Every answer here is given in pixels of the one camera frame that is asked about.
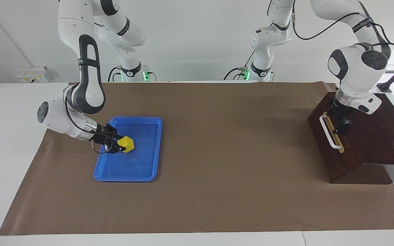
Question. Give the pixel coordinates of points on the dark wooden drawer cabinet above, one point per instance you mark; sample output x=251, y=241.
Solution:
x=385, y=136

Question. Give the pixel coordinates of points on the blue plastic tray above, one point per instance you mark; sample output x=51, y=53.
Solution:
x=142, y=164

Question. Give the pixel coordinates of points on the yellow cube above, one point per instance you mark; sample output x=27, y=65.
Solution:
x=126, y=144

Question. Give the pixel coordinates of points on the brown table mat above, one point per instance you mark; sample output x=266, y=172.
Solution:
x=217, y=191

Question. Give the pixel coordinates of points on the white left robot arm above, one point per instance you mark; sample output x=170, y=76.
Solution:
x=354, y=75

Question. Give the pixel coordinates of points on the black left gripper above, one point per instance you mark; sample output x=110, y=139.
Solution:
x=340, y=109

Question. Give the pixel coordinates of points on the wooden drawer with dark front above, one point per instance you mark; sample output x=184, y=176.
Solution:
x=330, y=160

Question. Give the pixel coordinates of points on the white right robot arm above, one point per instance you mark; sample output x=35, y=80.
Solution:
x=67, y=27

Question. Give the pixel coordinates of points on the white wall socket box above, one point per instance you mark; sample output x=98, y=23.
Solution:
x=31, y=74

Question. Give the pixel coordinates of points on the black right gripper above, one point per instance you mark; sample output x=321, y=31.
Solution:
x=102, y=135

